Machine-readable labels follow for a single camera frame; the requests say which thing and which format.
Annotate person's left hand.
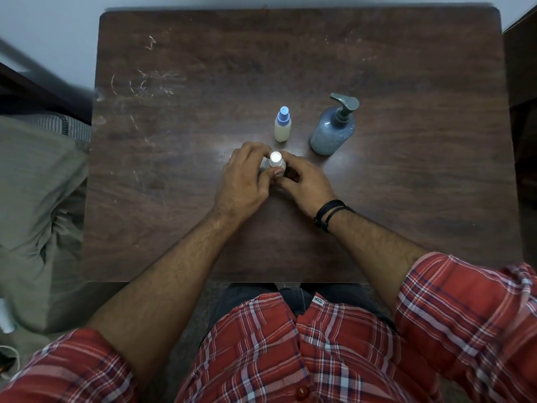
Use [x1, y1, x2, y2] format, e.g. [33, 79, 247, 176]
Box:
[214, 142, 286, 225]

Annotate person's right hand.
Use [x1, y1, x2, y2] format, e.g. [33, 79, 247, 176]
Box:
[274, 151, 338, 219]

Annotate small white-capped bottle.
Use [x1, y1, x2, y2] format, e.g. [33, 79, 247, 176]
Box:
[260, 151, 288, 177]

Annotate person's right forearm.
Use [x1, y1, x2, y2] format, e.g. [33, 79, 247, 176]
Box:
[326, 209, 429, 316]

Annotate person's left forearm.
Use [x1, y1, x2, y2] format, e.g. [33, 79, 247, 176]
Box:
[85, 209, 245, 388]

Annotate thick black wristband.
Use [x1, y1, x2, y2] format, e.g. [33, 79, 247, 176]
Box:
[314, 200, 347, 229]

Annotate small blue-capped bottle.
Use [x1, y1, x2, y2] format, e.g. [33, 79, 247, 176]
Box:
[274, 106, 292, 143]

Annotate thin black wristband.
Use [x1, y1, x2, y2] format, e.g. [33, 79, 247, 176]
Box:
[321, 206, 355, 234]

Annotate blue pump soap dispenser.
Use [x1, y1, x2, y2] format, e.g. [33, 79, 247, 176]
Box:
[310, 93, 361, 157]

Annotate dark trousers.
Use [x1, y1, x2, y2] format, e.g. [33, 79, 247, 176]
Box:
[208, 283, 397, 336]

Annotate red plaid shirt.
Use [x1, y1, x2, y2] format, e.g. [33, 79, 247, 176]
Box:
[0, 252, 537, 403]

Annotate striped pillow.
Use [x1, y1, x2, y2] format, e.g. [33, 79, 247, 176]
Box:
[12, 113, 92, 143]

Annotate olive bed sheet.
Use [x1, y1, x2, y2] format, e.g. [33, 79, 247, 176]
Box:
[0, 115, 126, 374]

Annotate dark wooden cabinet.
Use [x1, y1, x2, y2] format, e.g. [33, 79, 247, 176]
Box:
[502, 4, 537, 267]

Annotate white plug adapter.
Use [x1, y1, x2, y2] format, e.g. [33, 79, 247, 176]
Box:
[0, 298, 17, 335]

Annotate dark wooden bed frame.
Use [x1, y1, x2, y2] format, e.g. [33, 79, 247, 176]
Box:
[0, 38, 95, 125]

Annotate white cable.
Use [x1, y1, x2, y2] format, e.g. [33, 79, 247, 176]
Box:
[0, 345, 22, 376]

